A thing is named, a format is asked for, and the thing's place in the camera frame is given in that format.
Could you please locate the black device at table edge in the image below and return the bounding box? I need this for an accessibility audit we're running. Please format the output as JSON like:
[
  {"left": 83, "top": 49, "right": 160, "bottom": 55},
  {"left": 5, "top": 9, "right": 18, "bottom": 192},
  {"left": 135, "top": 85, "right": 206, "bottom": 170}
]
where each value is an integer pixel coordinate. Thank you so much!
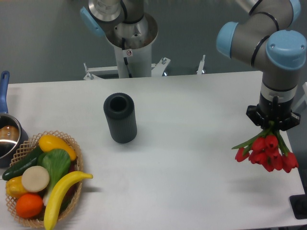
[{"left": 289, "top": 195, "right": 307, "bottom": 219}]

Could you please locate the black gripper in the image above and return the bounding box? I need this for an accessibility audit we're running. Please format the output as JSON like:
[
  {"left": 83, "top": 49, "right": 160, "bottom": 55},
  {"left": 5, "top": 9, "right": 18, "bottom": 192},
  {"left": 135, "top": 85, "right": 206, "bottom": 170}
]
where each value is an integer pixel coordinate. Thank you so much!
[{"left": 247, "top": 104, "right": 301, "bottom": 131}]

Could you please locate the yellow plastic banana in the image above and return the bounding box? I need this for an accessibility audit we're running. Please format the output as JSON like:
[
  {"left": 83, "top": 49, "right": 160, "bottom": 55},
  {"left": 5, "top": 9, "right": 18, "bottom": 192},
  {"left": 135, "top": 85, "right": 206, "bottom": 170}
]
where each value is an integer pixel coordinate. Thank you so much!
[{"left": 44, "top": 171, "right": 94, "bottom": 230}]

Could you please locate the green plastic bok choy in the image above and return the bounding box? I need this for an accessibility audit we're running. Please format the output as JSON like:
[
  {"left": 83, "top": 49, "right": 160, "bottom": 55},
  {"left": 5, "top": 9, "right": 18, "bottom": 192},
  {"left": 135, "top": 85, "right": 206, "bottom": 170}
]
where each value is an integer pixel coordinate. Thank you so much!
[{"left": 37, "top": 149, "right": 71, "bottom": 206}]

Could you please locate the dark grey ribbed vase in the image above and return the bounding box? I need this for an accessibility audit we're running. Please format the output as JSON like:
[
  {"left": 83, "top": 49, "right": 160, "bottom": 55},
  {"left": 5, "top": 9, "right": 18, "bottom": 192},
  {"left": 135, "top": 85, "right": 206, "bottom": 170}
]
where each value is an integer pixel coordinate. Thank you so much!
[{"left": 103, "top": 92, "right": 137, "bottom": 144}]

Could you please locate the orange plastic fruit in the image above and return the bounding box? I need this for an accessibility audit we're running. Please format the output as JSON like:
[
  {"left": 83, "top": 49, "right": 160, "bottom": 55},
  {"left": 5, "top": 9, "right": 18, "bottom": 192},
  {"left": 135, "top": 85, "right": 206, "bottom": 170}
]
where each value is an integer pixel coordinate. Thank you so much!
[{"left": 15, "top": 193, "right": 44, "bottom": 219}]

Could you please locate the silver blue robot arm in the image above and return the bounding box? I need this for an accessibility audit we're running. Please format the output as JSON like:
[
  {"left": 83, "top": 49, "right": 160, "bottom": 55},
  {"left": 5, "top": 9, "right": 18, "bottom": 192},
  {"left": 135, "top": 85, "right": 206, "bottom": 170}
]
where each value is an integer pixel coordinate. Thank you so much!
[{"left": 80, "top": 0, "right": 307, "bottom": 131}]

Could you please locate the red tulip bouquet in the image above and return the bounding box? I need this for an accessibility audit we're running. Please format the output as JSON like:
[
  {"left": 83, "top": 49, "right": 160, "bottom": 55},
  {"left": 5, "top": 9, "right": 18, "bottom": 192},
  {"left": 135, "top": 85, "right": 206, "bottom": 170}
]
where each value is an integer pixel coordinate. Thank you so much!
[{"left": 232, "top": 121, "right": 299, "bottom": 173}]

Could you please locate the yellow plastic squash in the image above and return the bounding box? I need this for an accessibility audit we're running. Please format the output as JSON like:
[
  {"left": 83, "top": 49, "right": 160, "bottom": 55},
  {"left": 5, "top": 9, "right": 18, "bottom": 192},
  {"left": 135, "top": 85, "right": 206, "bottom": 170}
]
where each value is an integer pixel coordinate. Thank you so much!
[{"left": 38, "top": 135, "right": 77, "bottom": 161}]

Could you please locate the dark green plastic cucumber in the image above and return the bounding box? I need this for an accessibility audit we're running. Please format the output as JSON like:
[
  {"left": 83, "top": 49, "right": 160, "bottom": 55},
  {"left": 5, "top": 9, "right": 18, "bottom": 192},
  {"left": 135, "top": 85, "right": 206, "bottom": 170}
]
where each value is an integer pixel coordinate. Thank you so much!
[{"left": 2, "top": 146, "right": 43, "bottom": 181}]

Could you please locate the woven wicker basket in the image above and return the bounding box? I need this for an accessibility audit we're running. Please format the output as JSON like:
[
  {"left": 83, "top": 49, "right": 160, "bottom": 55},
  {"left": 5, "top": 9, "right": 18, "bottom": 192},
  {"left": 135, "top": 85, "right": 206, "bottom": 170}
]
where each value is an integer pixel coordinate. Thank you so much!
[{"left": 6, "top": 131, "right": 83, "bottom": 229}]

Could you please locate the yellow plastic bell pepper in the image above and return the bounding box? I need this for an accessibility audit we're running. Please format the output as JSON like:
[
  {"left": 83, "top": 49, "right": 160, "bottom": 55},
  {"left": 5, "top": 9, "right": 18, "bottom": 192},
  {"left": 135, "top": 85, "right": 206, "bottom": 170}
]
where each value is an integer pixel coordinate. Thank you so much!
[{"left": 6, "top": 176, "right": 28, "bottom": 198}]

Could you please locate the blue handled saucepan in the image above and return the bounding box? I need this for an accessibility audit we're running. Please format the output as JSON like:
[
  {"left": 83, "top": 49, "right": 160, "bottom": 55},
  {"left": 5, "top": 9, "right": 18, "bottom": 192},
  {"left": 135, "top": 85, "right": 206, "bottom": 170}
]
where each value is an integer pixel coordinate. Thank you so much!
[{"left": 0, "top": 71, "right": 28, "bottom": 168}]

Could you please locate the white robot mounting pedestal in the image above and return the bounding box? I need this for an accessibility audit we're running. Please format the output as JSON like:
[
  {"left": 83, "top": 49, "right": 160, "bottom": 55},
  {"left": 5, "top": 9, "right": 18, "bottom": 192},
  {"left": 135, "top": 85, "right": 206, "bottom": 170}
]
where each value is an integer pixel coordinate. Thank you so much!
[{"left": 80, "top": 9, "right": 171, "bottom": 80}]

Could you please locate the beige round plastic slice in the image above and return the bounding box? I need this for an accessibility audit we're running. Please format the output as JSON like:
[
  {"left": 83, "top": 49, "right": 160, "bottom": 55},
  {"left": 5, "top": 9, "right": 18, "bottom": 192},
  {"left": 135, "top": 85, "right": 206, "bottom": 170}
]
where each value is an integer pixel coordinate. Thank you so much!
[{"left": 22, "top": 166, "right": 50, "bottom": 193}]

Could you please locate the black cable on pedestal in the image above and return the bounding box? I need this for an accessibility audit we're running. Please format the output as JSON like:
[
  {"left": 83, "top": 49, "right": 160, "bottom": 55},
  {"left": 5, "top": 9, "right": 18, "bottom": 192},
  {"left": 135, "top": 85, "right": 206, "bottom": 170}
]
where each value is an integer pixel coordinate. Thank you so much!
[{"left": 121, "top": 37, "right": 132, "bottom": 78}]

